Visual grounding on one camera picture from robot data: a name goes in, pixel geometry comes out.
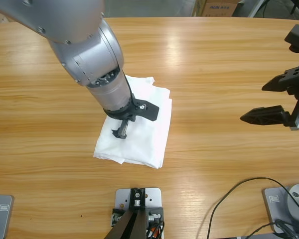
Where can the white t-shirt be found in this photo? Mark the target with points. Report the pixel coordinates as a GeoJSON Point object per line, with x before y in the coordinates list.
{"type": "Point", "coordinates": [149, 139]}

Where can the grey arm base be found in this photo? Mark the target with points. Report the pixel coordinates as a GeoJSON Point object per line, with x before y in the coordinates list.
{"type": "Point", "coordinates": [276, 211]}
{"type": "Point", "coordinates": [2, 219]}

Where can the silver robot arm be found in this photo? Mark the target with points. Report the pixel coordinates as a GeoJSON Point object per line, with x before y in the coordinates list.
{"type": "Point", "coordinates": [84, 49]}

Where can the white mounting block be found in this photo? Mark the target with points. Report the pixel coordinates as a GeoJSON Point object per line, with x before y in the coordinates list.
{"type": "Point", "coordinates": [154, 196]}

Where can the cardboard box blue print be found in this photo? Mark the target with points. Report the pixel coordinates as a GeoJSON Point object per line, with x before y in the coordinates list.
{"type": "Point", "coordinates": [214, 11]}

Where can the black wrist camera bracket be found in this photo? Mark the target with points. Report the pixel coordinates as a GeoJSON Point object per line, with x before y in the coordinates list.
{"type": "Point", "coordinates": [297, 37]}
{"type": "Point", "coordinates": [148, 109]}

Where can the black corner bracket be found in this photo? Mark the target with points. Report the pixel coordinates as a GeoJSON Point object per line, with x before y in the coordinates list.
{"type": "Point", "coordinates": [155, 211]}
{"type": "Point", "coordinates": [115, 214]}

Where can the dark camera post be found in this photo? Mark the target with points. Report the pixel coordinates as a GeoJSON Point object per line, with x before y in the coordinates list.
{"type": "Point", "coordinates": [129, 224]}

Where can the white metal frame leg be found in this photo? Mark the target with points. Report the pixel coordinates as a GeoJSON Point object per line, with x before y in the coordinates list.
{"type": "Point", "coordinates": [255, 8]}

